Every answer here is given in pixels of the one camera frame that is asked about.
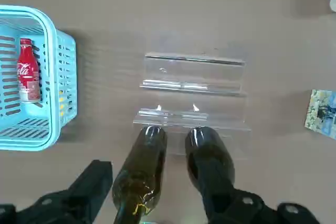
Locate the clear acrylic stepped shelf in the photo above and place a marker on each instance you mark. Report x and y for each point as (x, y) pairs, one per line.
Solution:
(194, 77)

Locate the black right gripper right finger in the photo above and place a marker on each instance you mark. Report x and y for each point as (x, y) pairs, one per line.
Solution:
(236, 208)

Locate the white paper cup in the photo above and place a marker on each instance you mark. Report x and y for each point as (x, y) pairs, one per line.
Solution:
(333, 3)

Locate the small yellow toy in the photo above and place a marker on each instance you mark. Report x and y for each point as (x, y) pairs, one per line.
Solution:
(63, 100)

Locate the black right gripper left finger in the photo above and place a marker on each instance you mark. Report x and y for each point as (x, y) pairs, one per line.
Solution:
(78, 203)

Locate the light blue plastic basket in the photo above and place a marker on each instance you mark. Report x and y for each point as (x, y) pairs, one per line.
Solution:
(56, 51)

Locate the blue printed paper bag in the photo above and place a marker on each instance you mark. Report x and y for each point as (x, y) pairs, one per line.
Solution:
(321, 113)

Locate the red cola bottle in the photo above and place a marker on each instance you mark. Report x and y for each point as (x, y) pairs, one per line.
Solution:
(28, 72)

